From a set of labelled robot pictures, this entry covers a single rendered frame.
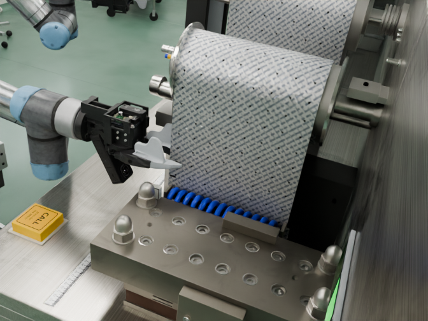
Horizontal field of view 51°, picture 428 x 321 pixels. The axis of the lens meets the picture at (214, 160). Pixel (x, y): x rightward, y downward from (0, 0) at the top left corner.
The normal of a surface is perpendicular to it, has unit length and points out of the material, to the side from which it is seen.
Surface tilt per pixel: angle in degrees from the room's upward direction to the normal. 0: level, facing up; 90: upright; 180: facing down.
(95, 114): 90
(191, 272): 0
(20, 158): 0
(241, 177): 90
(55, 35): 90
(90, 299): 0
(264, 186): 90
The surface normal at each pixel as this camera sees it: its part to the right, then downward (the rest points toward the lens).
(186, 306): -0.37, 0.48
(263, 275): 0.11, -0.83
